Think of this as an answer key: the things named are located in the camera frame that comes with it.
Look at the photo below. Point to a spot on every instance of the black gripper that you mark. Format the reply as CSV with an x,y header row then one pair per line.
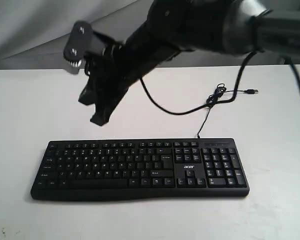
x,y
108,64

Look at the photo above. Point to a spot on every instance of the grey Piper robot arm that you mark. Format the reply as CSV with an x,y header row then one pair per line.
x,y
230,27

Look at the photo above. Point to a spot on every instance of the black Acer keyboard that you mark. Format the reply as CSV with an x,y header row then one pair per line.
x,y
132,169

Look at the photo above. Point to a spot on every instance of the grey backdrop cloth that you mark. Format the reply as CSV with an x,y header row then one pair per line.
x,y
33,33

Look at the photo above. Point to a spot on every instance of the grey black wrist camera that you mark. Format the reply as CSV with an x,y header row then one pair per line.
x,y
77,45

